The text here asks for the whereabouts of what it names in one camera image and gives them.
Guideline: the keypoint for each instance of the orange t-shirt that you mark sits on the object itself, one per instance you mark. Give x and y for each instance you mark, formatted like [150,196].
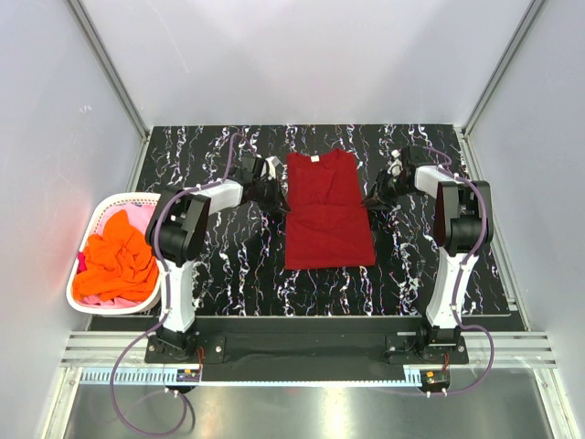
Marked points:
[119,260]

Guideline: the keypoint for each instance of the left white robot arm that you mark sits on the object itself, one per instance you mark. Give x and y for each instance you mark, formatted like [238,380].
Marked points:
[178,228]

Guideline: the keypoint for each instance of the red t-shirt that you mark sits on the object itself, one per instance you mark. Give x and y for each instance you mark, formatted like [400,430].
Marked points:
[327,226]

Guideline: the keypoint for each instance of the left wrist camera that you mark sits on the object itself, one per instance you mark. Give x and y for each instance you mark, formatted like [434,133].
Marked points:
[272,163]

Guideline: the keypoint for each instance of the left aluminium frame post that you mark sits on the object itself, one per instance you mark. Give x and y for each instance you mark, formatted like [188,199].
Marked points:
[101,54]

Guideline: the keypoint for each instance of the white plastic laundry basket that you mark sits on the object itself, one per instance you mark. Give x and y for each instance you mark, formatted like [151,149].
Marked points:
[122,275]

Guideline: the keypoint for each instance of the right aluminium frame post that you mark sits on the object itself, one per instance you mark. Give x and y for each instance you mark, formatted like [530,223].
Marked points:
[512,48]

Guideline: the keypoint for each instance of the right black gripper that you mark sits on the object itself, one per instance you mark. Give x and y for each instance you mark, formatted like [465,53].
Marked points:
[379,201]

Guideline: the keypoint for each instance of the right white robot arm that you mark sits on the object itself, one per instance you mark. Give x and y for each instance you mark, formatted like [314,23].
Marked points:
[462,221]

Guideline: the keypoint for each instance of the slotted cable duct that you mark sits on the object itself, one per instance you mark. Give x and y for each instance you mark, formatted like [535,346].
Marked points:
[213,377]

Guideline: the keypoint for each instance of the aluminium frame post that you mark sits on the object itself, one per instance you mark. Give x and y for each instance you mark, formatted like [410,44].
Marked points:
[101,54]
[512,48]

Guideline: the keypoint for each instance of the magenta garment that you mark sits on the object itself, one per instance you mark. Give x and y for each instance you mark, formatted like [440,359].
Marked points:
[82,265]

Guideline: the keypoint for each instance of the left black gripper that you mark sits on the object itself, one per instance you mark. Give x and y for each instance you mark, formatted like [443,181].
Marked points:
[277,202]

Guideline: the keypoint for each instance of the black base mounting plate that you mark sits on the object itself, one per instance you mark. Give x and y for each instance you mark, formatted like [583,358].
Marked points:
[398,340]

